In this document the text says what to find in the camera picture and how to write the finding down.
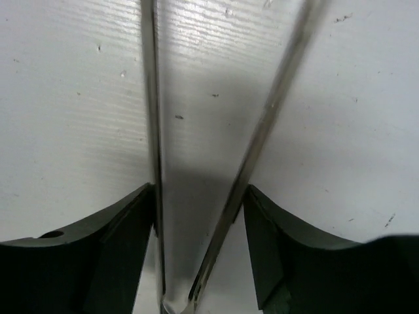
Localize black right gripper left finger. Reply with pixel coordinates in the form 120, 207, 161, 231
1, 184, 155, 313

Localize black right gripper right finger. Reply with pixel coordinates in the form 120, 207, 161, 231
244, 185, 418, 313

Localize metal tongs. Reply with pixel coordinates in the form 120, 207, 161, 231
141, 1, 328, 313

